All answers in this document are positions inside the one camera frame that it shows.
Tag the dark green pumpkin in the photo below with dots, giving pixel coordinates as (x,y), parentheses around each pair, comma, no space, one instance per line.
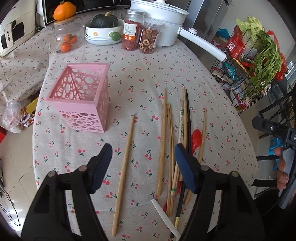
(106,20)

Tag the white plastic spoon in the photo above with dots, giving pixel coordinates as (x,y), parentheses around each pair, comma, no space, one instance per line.
(166,219)

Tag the pink perforated utensil basket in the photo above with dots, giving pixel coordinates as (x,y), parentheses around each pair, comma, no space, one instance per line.
(80,94)

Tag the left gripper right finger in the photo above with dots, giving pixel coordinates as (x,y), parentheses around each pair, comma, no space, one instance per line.
(224,208)

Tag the green leafy vegetables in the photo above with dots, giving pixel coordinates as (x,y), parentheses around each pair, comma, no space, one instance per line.
(267,62)

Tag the glass jar with tangerines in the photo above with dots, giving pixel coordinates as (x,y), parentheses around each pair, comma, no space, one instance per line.
(67,35)

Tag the person's right hand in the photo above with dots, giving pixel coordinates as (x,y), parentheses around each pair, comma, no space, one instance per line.
(282,177)

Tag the paper wrapped chopsticks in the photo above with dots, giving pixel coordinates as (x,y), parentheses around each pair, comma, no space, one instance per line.
(180,140)

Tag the white electric cooking pot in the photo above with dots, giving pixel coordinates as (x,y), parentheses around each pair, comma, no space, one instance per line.
(173,19)

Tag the plastic snack bag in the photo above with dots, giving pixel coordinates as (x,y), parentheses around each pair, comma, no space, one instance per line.
(16,117)

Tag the black chopstick gold tip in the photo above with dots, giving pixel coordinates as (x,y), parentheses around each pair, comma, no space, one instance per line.
(184,198)

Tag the white bowl with flower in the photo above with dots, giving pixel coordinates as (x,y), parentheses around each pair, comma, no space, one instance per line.
(104,36)

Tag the cherry print tablecloth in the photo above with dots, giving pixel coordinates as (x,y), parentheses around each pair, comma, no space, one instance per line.
(137,85)

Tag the lone wooden chopstick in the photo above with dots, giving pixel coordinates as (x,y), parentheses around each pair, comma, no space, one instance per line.
(122,178)

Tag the dried fruit slices jar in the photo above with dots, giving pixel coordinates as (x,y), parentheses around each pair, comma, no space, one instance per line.
(151,30)

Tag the black wire vegetable rack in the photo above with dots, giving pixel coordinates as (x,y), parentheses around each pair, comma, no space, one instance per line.
(232,73)

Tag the long wooden chopstick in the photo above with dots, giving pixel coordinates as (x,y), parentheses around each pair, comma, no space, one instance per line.
(162,151)

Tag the silver refrigerator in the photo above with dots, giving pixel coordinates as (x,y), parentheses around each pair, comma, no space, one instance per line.
(205,16)

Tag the goji berry jar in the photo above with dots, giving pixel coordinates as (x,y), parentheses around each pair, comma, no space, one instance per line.
(132,29)

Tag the large orange fruit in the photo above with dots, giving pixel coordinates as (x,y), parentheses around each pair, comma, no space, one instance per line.
(64,10)

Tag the red plastic spoon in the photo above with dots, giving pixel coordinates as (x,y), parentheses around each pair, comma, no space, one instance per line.
(187,198)

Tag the white air fryer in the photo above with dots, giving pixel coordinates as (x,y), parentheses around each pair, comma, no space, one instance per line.
(17,25)

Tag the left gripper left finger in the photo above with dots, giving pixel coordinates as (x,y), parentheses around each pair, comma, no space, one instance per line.
(47,218)

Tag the black microwave oven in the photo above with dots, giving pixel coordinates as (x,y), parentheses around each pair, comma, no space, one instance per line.
(81,6)

